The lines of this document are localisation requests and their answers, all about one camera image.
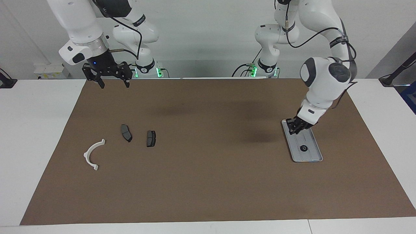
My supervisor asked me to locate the silver metal tray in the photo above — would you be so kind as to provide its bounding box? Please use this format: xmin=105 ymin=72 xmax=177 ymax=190
xmin=281 ymin=119 xmax=323 ymax=163

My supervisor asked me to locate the curved dark grey brake pad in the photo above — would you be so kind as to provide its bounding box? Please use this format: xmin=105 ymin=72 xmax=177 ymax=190
xmin=121 ymin=124 xmax=133 ymax=143

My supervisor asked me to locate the rectangular dark grey brake pad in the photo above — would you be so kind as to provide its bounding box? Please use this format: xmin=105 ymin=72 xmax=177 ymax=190
xmin=146 ymin=130 xmax=157 ymax=148

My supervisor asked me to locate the brown table mat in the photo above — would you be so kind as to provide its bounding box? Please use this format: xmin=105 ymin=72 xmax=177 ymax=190
xmin=19 ymin=78 xmax=416 ymax=225

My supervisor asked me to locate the blue box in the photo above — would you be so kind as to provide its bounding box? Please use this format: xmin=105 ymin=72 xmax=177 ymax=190
xmin=400 ymin=81 xmax=416 ymax=114

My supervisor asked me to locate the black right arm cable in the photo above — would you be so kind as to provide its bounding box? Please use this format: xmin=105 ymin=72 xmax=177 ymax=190
xmin=93 ymin=0 xmax=143 ymax=59

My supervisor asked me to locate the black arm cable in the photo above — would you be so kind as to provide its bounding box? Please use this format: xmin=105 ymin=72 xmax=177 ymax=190
xmin=93 ymin=0 xmax=143 ymax=59
xmin=275 ymin=0 xmax=358 ymax=108

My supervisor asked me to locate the white wall socket box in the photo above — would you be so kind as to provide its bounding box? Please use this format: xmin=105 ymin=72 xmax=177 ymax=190
xmin=34 ymin=63 xmax=69 ymax=79

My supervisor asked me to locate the white curved plastic bracket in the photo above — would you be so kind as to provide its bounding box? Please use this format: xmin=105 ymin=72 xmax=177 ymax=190
xmin=84 ymin=139 xmax=106 ymax=171

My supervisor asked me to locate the black base cable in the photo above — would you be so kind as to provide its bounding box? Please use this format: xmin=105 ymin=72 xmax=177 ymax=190
xmin=232 ymin=49 xmax=262 ymax=77

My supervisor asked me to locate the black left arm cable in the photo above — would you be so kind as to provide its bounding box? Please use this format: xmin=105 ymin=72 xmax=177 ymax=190
xmin=275 ymin=0 xmax=358 ymax=108

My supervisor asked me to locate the black clamp mount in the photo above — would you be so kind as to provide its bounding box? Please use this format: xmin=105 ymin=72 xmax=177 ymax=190
xmin=0 ymin=68 xmax=17 ymax=89

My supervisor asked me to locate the black camera stand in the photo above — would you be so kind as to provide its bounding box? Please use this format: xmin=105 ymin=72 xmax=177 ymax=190
xmin=379 ymin=52 xmax=416 ymax=87

